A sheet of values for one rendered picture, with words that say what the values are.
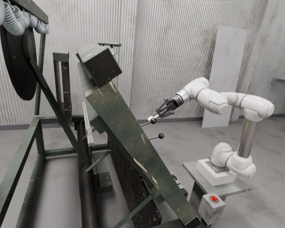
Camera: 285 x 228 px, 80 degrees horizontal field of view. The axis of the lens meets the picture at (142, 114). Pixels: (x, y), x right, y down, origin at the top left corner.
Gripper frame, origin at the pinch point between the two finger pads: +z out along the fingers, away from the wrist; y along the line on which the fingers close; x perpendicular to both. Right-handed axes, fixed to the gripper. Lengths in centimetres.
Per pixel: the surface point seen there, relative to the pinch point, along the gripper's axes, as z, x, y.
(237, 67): -319, -266, -199
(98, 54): 10, 27, 50
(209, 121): -181, -251, -287
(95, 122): 25.8, 21.0, 28.0
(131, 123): 13.8, 27.0, 21.5
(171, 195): 17.2, 27.1, -33.3
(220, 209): -6, 27, -82
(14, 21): 33, -22, 76
